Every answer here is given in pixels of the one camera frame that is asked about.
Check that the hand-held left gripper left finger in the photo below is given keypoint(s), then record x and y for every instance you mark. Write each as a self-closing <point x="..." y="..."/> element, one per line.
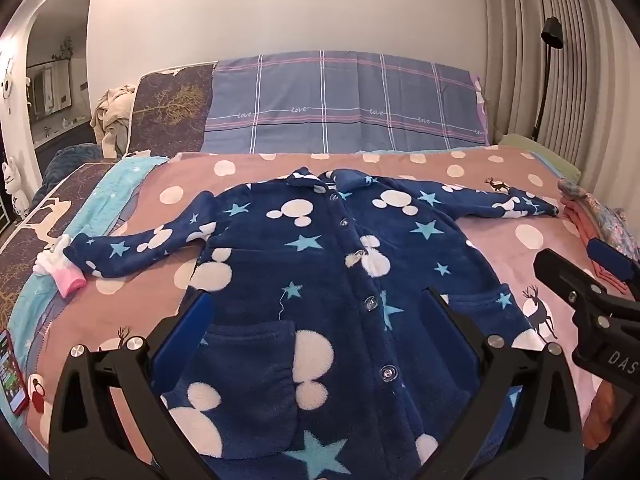
<point x="182" y="340"/>

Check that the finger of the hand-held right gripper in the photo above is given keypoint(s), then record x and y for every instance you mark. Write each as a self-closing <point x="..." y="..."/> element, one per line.
<point x="607" y="257"/>
<point x="560" y="272"/>

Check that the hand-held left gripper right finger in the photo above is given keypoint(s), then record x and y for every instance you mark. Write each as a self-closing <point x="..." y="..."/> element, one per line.
<point x="452" y="332"/>

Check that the blue fleece pajama top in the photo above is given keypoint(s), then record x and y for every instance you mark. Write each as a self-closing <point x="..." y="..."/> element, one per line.
<point x="325" y="270"/>

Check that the beige clothes pile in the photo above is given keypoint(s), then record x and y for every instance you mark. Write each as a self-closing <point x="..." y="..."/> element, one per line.
<point x="112" y="120"/>

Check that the floral folded cloth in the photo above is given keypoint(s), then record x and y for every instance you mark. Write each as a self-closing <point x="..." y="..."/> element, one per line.
<point x="610" y="225"/>

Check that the salmon pink folded cloth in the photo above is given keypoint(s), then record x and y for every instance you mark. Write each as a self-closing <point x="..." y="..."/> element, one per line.
<point x="580" y="225"/>

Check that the orange cloth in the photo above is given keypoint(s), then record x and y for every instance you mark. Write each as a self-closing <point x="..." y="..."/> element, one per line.
<point x="612" y="415"/>

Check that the pink polka dot blanket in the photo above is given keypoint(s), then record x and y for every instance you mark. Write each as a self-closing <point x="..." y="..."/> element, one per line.
<point x="500" y="195"/>

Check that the light green cloth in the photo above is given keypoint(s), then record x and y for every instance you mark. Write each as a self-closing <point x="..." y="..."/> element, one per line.
<point x="545" y="157"/>

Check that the pink and white sock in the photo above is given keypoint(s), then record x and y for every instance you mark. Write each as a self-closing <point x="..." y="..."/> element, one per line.
<point x="67" y="282"/>

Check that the phone with red case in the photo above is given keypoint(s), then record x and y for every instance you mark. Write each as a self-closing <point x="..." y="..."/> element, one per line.
<point x="11" y="370"/>

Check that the brown and teal print quilt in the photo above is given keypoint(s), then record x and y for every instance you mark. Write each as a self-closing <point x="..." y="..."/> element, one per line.
<point x="30" y="240"/>

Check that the grey pleated curtain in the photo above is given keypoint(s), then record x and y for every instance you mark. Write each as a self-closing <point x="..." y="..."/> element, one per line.
<point x="590" y="60"/>

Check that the black floor lamp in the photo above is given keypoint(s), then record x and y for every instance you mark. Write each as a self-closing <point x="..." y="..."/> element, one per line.
<point x="547" y="60"/>

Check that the dark blue fuzzy blanket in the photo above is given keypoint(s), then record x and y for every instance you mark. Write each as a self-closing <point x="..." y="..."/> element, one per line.
<point x="70" y="157"/>

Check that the white cat figurine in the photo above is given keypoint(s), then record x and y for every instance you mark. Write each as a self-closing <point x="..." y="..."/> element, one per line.
<point x="12" y="187"/>

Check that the brown tree-print pillow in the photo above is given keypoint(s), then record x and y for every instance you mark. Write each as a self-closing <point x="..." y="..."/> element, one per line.
<point x="170" y="105"/>

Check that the blue plaid pillow cover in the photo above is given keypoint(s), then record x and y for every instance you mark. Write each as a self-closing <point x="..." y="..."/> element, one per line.
<point x="350" y="100"/>

